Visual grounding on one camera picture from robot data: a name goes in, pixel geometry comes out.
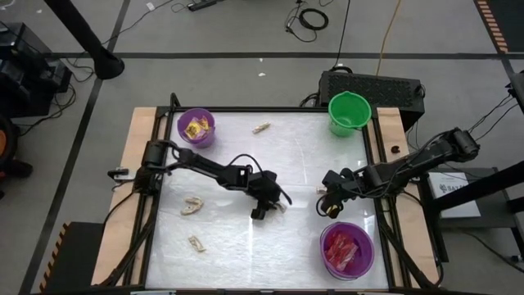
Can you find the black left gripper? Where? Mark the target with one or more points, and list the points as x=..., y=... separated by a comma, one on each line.
x=264, y=186

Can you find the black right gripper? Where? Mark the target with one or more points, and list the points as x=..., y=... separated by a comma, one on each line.
x=341, y=182

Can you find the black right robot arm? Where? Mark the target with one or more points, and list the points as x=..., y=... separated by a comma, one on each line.
x=413, y=164

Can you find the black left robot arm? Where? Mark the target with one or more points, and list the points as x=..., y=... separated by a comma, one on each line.
x=204, y=166

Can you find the large purple halloween bucket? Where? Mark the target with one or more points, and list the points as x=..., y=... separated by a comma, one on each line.
x=366, y=246

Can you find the small purple halloween bucket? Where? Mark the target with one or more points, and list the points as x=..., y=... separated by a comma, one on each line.
x=206, y=141

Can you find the green halloween bucket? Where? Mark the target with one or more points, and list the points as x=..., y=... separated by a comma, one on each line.
x=350, y=110

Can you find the wooden table side board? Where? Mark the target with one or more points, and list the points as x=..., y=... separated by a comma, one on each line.
x=116, y=237
x=391, y=127

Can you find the white labelled box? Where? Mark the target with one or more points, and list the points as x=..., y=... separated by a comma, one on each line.
x=454, y=192

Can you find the black perforated computer case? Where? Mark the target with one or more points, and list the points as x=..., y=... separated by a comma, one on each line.
x=389, y=94

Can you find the black metal beam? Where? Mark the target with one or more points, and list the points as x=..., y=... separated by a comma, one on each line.
x=483, y=186

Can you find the black orange striped mat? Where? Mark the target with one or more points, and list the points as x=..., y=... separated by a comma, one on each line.
x=507, y=20
x=79, y=254

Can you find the black power strip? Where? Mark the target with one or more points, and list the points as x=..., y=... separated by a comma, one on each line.
x=201, y=4

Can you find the black pole stand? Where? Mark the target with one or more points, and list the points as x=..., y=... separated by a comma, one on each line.
x=88, y=39

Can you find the black orange wheeled device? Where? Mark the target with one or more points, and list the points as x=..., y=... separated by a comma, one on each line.
x=3, y=143

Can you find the black equipment cart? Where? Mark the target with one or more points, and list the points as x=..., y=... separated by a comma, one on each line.
x=28, y=73

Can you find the black aluminium table frame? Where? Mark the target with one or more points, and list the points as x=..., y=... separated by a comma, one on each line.
x=245, y=109

